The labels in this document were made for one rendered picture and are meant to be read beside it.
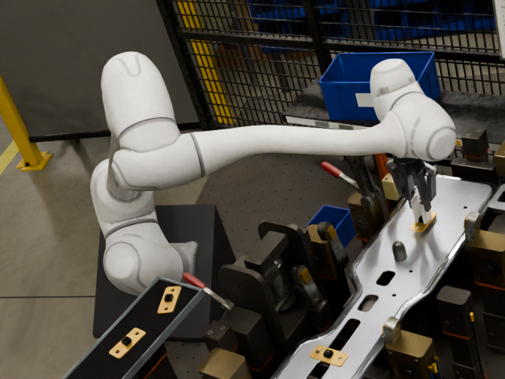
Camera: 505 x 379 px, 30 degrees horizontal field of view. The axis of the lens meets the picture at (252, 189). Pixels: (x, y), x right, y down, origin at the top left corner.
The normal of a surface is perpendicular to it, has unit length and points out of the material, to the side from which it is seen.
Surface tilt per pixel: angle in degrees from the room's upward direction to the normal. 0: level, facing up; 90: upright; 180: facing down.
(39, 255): 0
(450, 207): 0
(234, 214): 0
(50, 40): 90
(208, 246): 42
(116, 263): 47
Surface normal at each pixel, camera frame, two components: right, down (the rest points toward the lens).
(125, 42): -0.26, 0.62
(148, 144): 0.05, -0.18
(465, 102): -0.27, -0.78
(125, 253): -0.39, -0.02
